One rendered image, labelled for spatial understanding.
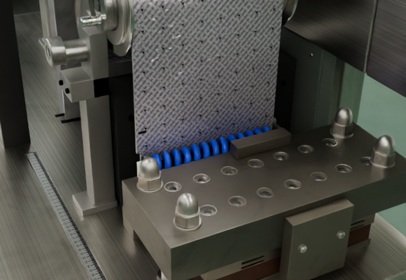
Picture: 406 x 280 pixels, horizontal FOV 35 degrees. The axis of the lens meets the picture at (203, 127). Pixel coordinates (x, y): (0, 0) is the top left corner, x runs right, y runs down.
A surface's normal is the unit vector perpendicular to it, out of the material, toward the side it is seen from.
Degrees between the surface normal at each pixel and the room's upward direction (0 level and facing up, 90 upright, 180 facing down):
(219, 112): 90
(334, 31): 90
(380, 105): 0
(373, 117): 0
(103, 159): 90
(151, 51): 90
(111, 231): 0
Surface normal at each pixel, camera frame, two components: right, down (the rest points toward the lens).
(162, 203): 0.02, -0.87
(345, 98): 0.47, 0.45
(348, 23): -0.89, 0.21
